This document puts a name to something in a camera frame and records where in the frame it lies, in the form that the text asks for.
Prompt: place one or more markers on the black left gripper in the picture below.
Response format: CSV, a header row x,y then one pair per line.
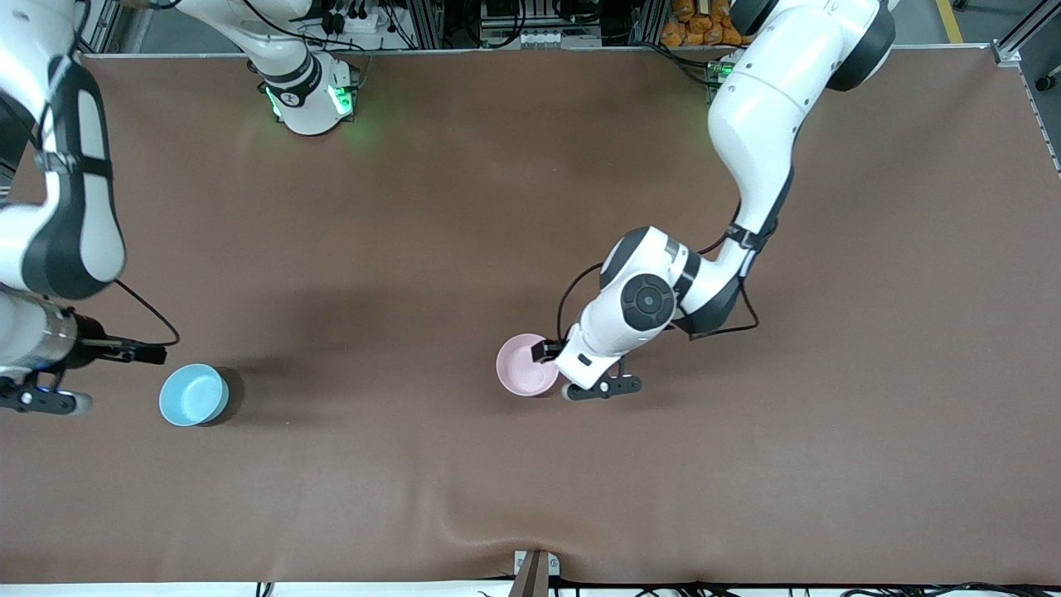
x,y
548,349

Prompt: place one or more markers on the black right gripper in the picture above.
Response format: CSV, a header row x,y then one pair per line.
x,y
91,351

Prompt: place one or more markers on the pink bowl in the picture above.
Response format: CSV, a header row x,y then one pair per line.
x,y
522,369

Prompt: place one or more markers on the blue bowl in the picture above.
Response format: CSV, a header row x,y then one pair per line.
x,y
192,396

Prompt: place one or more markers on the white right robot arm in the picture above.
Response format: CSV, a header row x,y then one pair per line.
x,y
95,224

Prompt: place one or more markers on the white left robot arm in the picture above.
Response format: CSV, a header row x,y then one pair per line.
x,y
763,108

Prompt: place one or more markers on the brown table mat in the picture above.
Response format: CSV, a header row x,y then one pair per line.
x,y
373,249

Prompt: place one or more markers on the metal table edge clamp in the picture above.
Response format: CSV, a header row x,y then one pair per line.
x,y
535,576

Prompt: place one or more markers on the grey electronics box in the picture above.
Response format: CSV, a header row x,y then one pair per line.
x,y
539,37

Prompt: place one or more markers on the orange snack packets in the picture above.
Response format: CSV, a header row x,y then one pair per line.
x,y
688,29

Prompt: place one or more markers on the white power strip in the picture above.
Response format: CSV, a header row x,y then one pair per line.
x,y
360,23

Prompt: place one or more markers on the aluminium frame beam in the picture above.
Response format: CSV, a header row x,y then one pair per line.
x,y
104,25
1024,37

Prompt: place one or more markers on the aluminium frame post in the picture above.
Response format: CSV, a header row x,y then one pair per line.
x,y
648,23
427,25

